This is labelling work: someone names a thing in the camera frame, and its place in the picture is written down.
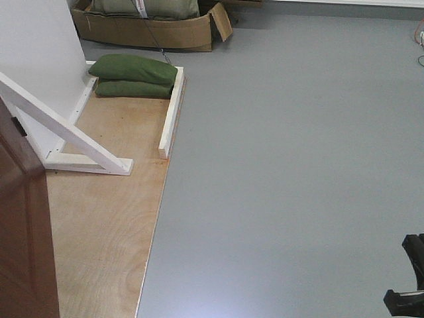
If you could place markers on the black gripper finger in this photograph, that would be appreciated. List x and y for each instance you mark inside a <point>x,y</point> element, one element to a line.
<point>413,246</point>
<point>408,304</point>

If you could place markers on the brown wooden door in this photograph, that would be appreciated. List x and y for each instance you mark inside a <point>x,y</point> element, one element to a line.
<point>28,274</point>

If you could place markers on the white edge batten far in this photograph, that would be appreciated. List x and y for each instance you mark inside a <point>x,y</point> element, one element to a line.
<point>167,136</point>

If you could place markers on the open cardboard box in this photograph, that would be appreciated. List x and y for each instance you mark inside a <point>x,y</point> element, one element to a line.
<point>195,35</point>

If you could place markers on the plywood base board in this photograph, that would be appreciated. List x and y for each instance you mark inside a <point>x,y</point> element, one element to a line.
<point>102,225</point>

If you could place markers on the white wooden brace far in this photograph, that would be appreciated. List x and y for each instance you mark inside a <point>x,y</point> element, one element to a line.
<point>93,158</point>

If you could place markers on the upper green sandbag far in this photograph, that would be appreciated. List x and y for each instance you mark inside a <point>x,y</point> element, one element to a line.
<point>133,68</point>

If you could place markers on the green sandbag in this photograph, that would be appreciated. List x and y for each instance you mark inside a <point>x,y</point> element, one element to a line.
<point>132,89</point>
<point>133,68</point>

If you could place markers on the lower green sandbag far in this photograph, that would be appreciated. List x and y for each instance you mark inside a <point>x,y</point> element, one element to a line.
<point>132,89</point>

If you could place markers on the grey-green fabric sack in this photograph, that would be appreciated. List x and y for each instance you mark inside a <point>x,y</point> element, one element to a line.
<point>148,9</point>

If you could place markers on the white door frame panel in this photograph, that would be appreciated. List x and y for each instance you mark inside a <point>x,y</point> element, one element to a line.
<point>41,52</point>

